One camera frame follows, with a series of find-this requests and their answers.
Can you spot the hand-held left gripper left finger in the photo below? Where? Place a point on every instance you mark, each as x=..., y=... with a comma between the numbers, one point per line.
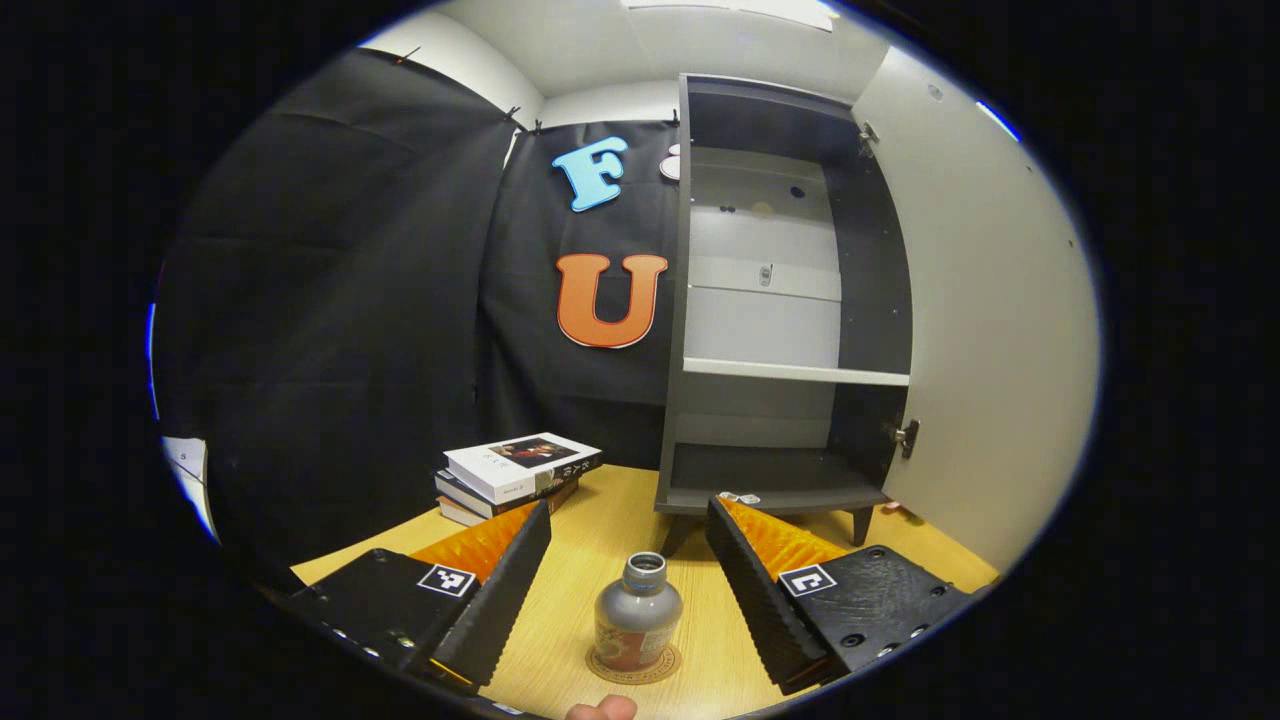
x=505, y=600

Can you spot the silver bottle with red label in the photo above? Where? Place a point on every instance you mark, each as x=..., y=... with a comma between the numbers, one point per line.
x=638, y=615

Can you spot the round brown coaster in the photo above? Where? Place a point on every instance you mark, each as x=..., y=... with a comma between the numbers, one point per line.
x=603, y=672

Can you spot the beige cabinet door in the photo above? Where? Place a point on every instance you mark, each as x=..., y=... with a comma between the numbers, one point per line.
x=1000, y=300

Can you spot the dark book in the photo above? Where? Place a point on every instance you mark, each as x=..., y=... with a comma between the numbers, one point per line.
x=460, y=493

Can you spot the dark grey cabinet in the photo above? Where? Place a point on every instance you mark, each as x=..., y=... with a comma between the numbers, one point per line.
x=870, y=300

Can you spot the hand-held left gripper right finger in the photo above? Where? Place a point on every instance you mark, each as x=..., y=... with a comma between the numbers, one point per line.
x=755, y=610

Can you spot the ceiling light panel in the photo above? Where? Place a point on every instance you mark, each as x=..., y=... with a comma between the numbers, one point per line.
x=730, y=10

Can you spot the black backdrop cloth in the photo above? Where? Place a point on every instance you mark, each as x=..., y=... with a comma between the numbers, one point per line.
x=350, y=300

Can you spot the small white tag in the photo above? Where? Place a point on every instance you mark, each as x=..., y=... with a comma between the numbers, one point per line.
x=740, y=496

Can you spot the pink and green starfish toy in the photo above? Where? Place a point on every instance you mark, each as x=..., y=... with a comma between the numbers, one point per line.
x=900, y=511

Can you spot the white paper sheet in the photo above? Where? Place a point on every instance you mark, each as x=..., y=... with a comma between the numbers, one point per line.
x=190, y=480

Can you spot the brown-edged book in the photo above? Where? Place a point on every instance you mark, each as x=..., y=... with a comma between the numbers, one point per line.
x=455, y=512

